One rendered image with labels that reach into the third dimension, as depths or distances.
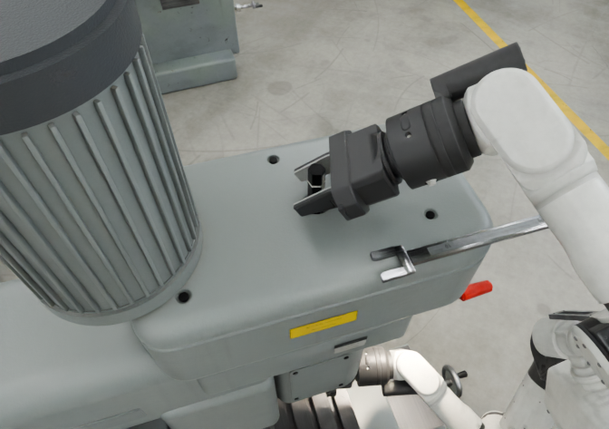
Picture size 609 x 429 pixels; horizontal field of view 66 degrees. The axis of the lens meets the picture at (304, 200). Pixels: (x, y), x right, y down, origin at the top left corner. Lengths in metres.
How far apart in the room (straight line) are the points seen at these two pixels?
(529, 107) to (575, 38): 4.57
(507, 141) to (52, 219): 0.40
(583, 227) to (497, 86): 0.15
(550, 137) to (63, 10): 0.40
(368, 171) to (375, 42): 3.92
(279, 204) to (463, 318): 2.20
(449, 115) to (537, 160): 0.10
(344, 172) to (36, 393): 0.48
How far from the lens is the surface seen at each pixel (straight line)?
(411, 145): 0.51
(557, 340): 0.91
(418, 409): 1.70
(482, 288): 0.80
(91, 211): 0.41
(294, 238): 0.58
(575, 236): 0.51
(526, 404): 1.19
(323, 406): 1.46
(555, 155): 0.48
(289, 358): 0.72
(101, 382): 0.70
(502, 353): 2.73
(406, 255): 0.57
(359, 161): 0.54
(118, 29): 0.36
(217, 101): 3.79
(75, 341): 0.73
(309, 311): 0.57
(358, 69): 4.08
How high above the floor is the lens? 2.37
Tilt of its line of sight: 52 degrees down
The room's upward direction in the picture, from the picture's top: straight up
